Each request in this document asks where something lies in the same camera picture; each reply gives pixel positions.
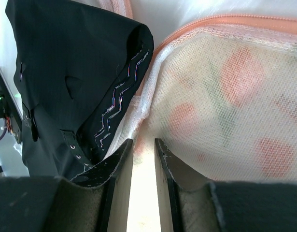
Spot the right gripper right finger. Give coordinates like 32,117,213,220
155,139,297,232

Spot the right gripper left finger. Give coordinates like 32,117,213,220
0,139,133,232

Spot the pink floral laundry bag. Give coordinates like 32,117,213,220
109,0,297,181

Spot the black garment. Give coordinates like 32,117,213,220
5,0,154,179

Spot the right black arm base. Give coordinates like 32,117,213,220
0,73,22,144

